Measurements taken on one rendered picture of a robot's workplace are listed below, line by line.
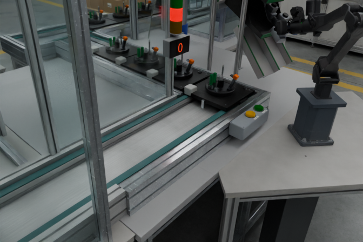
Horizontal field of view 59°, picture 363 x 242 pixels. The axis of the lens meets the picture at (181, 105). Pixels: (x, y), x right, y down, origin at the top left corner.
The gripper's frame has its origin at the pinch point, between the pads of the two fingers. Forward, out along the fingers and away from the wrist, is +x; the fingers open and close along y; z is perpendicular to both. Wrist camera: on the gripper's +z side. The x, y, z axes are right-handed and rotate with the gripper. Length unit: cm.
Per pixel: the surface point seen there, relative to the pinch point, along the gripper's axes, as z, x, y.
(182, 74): -20, 34, 34
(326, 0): 56, 190, -322
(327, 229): -123, 8, -53
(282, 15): 7.2, 9.5, -10.8
